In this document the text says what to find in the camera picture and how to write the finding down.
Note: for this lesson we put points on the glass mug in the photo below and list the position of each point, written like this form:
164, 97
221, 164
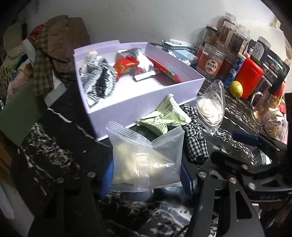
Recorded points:
265, 109

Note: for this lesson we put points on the green brown plaid cloth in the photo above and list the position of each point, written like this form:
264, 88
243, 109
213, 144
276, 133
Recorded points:
43, 68

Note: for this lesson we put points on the white round-dial device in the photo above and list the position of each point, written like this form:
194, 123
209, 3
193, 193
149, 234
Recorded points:
175, 44

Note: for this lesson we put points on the cream plush toy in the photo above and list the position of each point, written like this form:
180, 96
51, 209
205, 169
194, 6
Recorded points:
92, 54

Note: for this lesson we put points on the green cushion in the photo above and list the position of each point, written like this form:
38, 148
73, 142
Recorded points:
20, 114

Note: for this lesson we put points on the black white checkered lace cloth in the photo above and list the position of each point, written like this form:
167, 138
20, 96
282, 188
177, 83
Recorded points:
100, 77

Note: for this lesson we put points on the pile of clothes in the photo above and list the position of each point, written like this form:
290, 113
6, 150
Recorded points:
13, 63

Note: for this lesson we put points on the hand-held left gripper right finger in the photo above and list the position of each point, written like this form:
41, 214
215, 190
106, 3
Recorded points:
188, 180

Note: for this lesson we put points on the clear jar with orange contents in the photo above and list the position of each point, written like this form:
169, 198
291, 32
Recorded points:
211, 61

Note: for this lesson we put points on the lavender cardboard box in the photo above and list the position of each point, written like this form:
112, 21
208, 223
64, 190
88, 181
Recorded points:
141, 100

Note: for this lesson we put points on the red canister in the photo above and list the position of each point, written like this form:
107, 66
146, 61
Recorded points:
249, 78

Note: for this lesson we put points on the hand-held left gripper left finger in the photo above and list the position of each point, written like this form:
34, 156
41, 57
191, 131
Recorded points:
108, 180

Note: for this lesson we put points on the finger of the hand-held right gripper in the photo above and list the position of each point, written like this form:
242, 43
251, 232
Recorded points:
262, 180
245, 137

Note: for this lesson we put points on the clear spice jar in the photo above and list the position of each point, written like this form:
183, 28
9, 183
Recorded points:
243, 30
226, 33
230, 18
210, 34
238, 42

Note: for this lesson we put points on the black printed pouch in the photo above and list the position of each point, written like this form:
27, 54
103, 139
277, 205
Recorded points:
275, 73

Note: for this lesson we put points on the silver foil packet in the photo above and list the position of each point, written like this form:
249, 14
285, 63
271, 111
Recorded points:
136, 58

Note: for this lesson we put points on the frosted clear snack bag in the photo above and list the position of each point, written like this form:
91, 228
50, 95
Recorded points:
146, 161

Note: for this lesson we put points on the light blue box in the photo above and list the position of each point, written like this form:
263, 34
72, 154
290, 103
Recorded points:
186, 55

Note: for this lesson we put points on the blue tube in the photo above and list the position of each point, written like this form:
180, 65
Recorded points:
235, 70

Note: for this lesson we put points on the brown blanket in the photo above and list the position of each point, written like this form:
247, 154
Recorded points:
68, 45

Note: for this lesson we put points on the green snack packet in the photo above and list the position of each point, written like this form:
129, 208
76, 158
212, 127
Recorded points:
168, 114

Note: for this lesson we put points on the clear bag of white rounds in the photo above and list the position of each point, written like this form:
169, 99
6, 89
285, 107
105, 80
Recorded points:
211, 107

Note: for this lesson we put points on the small checkered scrunchie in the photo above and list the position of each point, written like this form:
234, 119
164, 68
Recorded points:
195, 139

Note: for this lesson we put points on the crumpled white tissue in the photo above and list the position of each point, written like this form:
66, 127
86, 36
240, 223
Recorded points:
180, 60

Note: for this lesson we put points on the red green packet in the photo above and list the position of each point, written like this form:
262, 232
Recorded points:
166, 70

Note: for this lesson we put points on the yellow lemon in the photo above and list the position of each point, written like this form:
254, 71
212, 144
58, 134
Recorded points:
235, 89

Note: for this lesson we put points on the red cartoon snack packet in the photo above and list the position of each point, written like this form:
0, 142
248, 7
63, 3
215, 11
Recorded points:
125, 67

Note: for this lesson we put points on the red plaid cloth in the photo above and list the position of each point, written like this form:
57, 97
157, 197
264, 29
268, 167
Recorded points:
35, 34

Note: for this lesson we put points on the brown contents jar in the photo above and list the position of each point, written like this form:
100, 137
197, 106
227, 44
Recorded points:
228, 65

